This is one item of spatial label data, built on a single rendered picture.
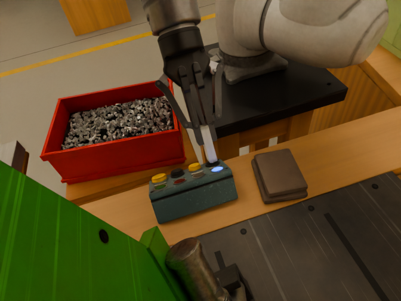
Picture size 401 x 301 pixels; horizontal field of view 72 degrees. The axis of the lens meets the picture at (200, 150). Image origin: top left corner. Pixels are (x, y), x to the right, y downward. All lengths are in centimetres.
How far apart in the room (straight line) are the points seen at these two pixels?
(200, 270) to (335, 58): 49
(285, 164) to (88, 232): 40
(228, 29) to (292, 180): 41
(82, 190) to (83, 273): 58
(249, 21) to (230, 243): 48
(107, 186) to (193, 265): 49
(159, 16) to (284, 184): 34
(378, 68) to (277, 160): 63
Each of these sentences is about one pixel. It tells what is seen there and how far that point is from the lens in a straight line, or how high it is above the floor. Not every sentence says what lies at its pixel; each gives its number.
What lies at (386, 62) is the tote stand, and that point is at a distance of 112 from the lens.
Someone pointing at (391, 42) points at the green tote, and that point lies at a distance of 116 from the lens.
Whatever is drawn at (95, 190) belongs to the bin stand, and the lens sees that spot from 74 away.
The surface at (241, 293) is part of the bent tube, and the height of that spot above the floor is 98.
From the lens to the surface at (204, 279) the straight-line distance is 28.
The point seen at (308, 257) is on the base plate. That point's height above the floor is 90.
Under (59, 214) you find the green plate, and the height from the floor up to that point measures 121.
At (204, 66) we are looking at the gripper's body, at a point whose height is 108.
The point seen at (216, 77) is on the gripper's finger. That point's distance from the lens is 51.
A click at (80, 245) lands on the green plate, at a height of 119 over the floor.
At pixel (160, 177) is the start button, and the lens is 52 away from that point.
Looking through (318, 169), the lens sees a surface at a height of 90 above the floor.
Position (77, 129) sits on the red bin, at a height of 88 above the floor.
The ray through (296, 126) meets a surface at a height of 72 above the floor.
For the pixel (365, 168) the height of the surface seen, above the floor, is 90.
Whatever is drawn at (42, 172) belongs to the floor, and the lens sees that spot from 212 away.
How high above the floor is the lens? 135
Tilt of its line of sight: 48 degrees down
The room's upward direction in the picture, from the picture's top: 10 degrees counter-clockwise
